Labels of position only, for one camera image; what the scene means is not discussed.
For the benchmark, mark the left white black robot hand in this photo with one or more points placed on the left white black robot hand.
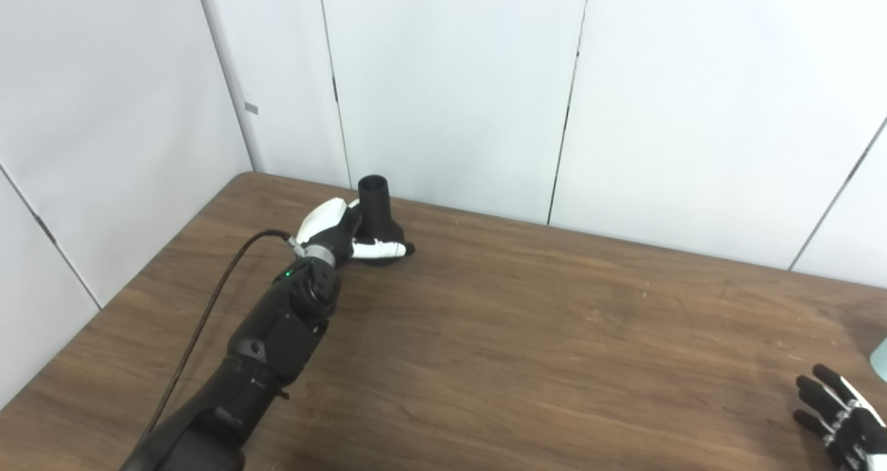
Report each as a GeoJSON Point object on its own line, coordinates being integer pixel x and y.
{"type": "Point", "coordinates": [326, 221]}

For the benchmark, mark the black nozzle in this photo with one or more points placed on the black nozzle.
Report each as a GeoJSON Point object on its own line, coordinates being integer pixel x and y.
{"type": "Point", "coordinates": [376, 211]}

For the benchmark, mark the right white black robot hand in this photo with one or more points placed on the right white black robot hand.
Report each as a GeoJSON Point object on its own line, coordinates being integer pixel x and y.
{"type": "Point", "coordinates": [856, 429]}

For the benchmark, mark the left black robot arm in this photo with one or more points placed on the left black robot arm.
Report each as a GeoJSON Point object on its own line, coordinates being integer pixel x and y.
{"type": "Point", "coordinates": [277, 332]}

